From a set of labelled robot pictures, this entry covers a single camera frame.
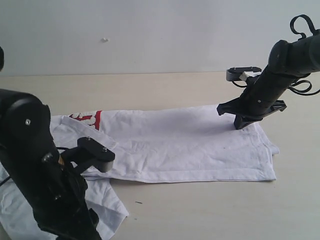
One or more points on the white t-shirt with red lettering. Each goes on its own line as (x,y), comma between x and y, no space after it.
(192,144)

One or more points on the small white wall fixture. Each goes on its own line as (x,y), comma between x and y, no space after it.
(104,39)

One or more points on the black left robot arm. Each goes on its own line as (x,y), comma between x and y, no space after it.
(24,136)

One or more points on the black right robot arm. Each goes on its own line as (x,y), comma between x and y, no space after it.
(287,63)

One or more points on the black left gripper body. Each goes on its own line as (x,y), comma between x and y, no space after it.
(60,207)

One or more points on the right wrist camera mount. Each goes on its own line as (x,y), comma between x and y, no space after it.
(234,74)

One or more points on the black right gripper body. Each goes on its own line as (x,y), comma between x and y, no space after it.
(258,100)

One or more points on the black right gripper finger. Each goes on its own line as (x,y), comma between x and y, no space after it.
(241,121)

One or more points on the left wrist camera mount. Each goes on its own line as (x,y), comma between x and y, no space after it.
(88,153)

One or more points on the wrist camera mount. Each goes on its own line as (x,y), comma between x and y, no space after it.
(234,74)
(88,153)

